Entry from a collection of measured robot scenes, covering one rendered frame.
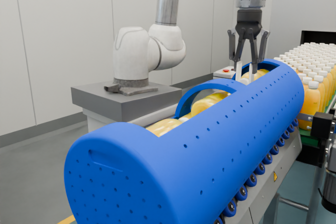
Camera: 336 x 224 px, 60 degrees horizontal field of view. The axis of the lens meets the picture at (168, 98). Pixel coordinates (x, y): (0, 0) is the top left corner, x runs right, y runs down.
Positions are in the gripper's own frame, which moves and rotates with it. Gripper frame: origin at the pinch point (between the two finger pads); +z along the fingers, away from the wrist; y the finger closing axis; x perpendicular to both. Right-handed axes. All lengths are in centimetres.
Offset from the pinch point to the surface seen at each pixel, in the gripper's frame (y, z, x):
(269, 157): 11.7, 25.5, -4.3
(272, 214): 9, 68, 24
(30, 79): -262, 51, 71
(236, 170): 14.8, 10.7, -41.2
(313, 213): 21, 92, 70
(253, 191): 12.0, 29.8, -19.0
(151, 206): 10, 8, -62
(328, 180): 27, 54, 43
